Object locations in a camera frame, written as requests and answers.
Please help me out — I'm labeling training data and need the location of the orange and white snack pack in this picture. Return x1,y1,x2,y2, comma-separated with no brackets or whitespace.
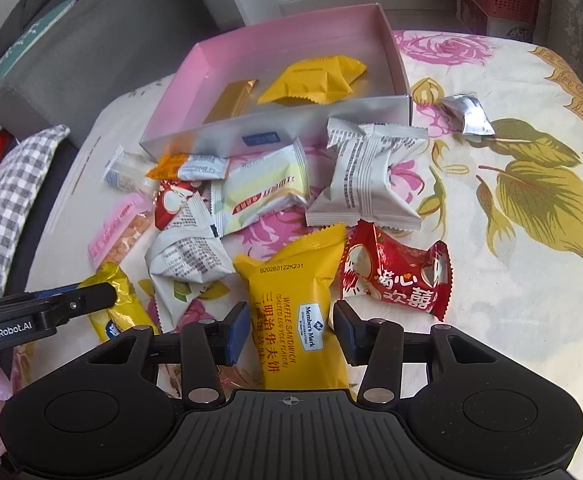
146,154,229,181

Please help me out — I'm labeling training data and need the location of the grey checkered cushion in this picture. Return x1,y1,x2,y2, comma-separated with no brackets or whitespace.
0,125,70,297

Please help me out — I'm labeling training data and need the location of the teal patterned cushion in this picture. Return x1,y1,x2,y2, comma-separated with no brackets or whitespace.
0,0,78,82

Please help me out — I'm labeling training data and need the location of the pale green cake pack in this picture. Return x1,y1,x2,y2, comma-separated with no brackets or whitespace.
210,140,311,236

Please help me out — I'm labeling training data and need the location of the small silver foil wrapper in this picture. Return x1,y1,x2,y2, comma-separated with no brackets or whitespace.
440,93,495,138

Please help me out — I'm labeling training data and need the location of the clear rice cracker pack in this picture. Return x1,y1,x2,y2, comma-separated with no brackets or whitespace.
102,146,159,197

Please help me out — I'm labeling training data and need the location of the pink and silver cardboard box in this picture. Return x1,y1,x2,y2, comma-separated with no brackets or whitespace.
140,4,413,158

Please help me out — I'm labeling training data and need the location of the golden orange snack bar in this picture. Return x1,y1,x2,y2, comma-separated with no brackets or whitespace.
204,79,259,124

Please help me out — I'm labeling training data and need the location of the pink wafer snack pack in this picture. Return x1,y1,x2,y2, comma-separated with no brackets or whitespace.
87,192,154,270

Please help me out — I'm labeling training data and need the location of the floral tablecloth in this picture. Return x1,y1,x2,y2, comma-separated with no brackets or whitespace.
0,29,583,480

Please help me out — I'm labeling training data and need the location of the yellow chips snack pack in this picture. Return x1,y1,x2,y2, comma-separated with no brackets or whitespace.
78,262,160,341

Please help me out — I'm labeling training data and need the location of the small red heart snack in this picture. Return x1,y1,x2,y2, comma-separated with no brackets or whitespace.
154,181,209,231

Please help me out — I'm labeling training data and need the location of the yellow waffle sandwich pack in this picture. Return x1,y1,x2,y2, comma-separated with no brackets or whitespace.
258,55,367,105

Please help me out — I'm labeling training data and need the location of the white nut snack pack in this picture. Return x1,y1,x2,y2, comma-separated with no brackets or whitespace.
145,194,235,333

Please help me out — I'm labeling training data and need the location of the grey sofa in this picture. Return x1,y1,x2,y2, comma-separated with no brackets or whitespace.
0,0,223,149

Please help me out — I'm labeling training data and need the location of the large red heart snack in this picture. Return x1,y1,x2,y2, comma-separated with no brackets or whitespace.
340,220,453,322

